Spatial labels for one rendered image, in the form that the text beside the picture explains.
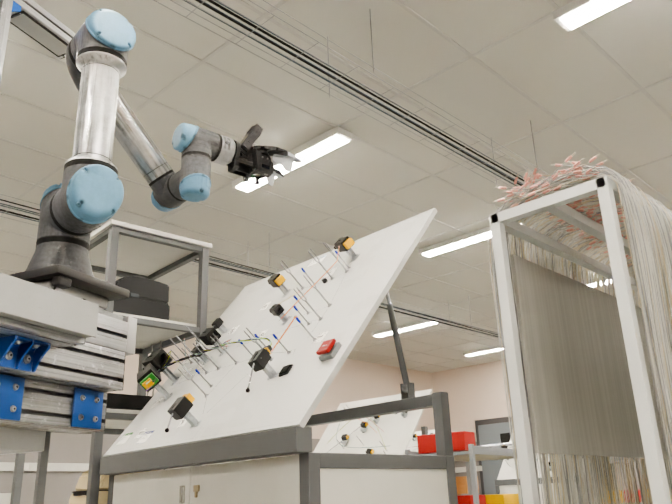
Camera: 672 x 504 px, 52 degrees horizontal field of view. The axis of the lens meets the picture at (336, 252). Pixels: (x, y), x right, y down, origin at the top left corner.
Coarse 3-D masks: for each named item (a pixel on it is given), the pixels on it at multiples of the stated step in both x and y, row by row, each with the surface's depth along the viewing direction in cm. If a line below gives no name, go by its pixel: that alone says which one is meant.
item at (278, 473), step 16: (224, 464) 208; (240, 464) 202; (256, 464) 196; (272, 464) 191; (288, 464) 186; (192, 480) 219; (208, 480) 212; (224, 480) 206; (240, 480) 200; (256, 480) 194; (272, 480) 189; (288, 480) 184; (192, 496) 217; (208, 496) 210; (224, 496) 204; (240, 496) 198; (256, 496) 193; (272, 496) 188; (288, 496) 183
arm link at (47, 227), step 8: (56, 184) 161; (48, 192) 160; (56, 192) 159; (48, 200) 159; (40, 208) 161; (48, 208) 156; (40, 216) 160; (48, 216) 156; (40, 224) 158; (48, 224) 157; (56, 224) 155; (40, 232) 157; (48, 232) 156; (56, 232) 156; (64, 232) 156; (72, 232) 156; (88, 232) 158; (88, 240) 162
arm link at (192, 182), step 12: (192, 156) 173; (204, 156) 174; (192, 168) 171; (204, 168) 173; (180, 180) 173; (192, 180) 170; (204, 180) 172; (180, 192) 172; (192, 192) 170; (204, 192) 172
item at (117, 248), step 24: (96, 240) 308; (120, 240) 315; (144, 240) 316; (168, 240) 315; (192, 240) 322; (96, 264) 345; (120, 264) 346; (144, 264) 347; (168, 264) 349; (144, 336) 326; (168, 336) 328; (192, 336) 319; (48, 432) 309; (96, 432) 268; (120, 432) 331; (48, 456) 306; (96, 456) 266; (96, 480) 263
